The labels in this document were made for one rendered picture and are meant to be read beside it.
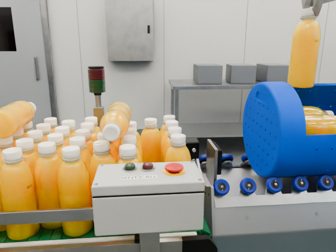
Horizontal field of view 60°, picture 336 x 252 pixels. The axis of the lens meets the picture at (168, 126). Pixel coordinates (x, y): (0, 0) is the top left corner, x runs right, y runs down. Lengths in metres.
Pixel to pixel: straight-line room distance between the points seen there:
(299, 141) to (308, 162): 0.08
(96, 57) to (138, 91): 0.75
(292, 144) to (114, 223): 0.48
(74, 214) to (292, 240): 0.60
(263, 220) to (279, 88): 0.36
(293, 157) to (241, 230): 0.24
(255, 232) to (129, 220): 0.43
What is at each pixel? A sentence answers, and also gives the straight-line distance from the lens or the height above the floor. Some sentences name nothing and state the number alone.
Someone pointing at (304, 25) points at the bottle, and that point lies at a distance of 0.90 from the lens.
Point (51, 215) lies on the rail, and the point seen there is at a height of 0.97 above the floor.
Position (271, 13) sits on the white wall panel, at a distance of 4.55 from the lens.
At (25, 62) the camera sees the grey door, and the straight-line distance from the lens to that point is 4.46.
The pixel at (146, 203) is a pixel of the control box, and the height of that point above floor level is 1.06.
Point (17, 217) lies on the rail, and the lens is 0.75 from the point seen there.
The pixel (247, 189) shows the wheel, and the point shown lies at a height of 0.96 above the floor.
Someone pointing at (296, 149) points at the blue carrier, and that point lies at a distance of 0.81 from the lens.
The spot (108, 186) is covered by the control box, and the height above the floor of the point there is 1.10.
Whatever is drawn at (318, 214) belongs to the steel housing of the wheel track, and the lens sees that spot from 0.95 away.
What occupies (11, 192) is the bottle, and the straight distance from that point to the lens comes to 0.74.
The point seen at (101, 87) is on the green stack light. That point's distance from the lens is 1.16.
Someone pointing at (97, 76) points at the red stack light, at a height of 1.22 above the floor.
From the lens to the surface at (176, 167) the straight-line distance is 0.56.
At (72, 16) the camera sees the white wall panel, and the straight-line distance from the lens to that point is 4.32.
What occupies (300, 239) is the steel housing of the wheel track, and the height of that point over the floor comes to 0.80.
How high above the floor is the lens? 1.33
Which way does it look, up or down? 15 degrees down
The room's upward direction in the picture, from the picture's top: straight up
